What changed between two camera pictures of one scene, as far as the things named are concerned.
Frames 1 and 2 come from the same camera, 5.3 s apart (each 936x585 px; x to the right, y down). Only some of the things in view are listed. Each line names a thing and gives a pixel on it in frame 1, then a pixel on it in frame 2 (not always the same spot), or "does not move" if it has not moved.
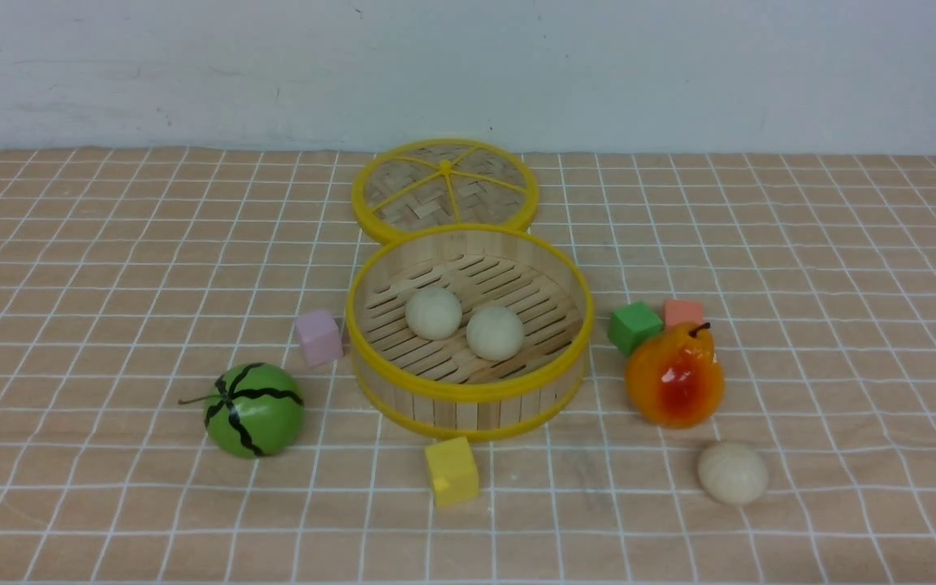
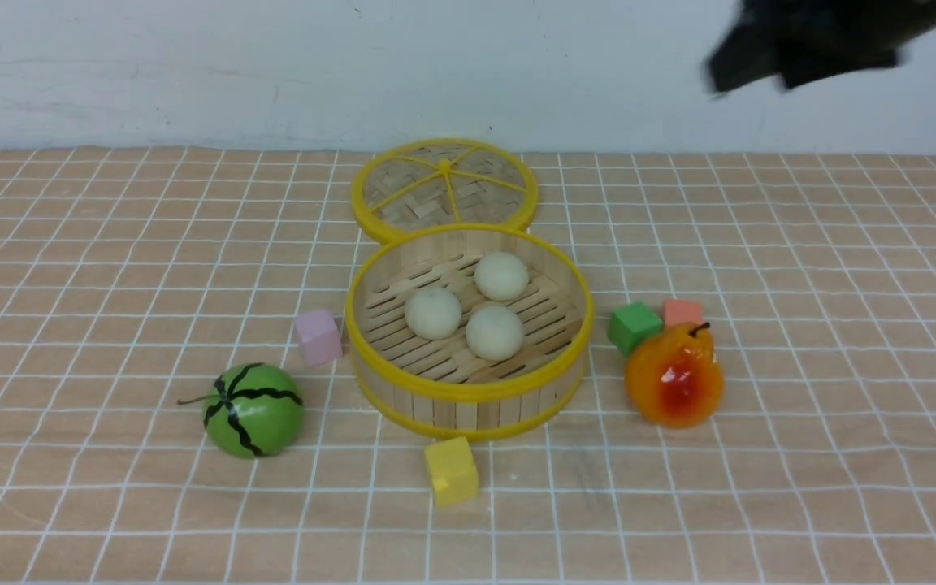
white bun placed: [433, 313] does not move
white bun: [733, 473] -> [500, 275]
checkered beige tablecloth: [93, 296] does not move
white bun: [495, 333] does not move
